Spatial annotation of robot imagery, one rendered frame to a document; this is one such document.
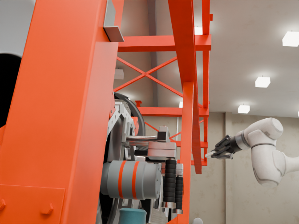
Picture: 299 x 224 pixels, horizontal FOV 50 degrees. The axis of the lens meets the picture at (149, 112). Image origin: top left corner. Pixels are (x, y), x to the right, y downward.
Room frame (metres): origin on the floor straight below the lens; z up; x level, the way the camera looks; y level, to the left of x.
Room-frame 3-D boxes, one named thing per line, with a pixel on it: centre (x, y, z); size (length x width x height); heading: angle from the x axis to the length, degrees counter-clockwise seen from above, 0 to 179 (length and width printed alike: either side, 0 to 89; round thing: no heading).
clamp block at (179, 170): (1.35, -0.12, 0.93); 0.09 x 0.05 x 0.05; 79
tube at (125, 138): (1.10, 0.01, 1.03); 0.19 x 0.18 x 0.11; 79
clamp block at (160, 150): (1.02, -0.05, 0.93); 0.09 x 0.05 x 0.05; 79
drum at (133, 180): (1.21, 0.05, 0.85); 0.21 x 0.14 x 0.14; 79
